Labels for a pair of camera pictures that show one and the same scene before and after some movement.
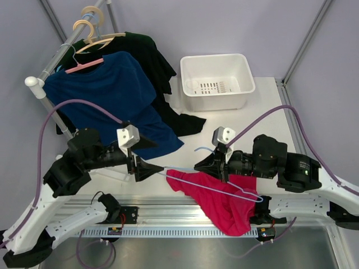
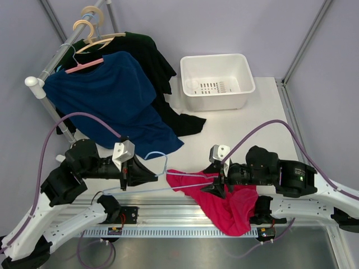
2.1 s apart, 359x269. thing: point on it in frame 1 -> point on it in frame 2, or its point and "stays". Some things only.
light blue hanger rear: [97, 24] stays
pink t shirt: [229, 205] stays
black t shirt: [142, 47] stays
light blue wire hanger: [208, 189] -> [105, 191]
